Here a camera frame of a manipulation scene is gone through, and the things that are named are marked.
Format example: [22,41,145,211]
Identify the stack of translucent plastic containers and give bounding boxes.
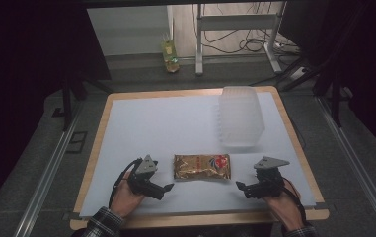
[217,85,266,148]

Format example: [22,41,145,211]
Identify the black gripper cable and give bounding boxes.
[108,158,143,209]
[281,177,308,227]

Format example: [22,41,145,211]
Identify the white metal stand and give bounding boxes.
[194,2,288,77]

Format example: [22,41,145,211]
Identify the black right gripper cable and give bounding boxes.
[281,177,308,227]

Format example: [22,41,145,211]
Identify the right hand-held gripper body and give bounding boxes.
[243,155,291,199]

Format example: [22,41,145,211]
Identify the black tripod stand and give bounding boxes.
[278,55,349,128]
[51,77,114,132]

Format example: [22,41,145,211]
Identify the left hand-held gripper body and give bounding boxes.
[126,154,166,201]

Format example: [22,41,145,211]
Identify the black floor cables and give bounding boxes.
[191,3,303,55]

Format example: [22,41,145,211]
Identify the yellow green drink bottle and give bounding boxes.
[161,39,181,74]

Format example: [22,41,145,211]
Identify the white power strip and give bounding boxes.
[288,66,309,82]

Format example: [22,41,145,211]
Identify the person's left hand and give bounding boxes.
[110,170,148,219]

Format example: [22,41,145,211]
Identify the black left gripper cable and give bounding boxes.
[108,158,143,209]

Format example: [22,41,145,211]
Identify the person's right hand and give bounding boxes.
[263,179,306,232]

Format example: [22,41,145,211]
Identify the white wooden-edged work board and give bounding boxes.
[78,91,318,218]

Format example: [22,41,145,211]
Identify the gold foil snack packet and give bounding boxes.
[173,153,232,182]

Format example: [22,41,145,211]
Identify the black floor frame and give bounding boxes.
[65,130,89,154]

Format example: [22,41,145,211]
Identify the aluminium floor rail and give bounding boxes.
[315,95,376,236]
[12,100,86,237]

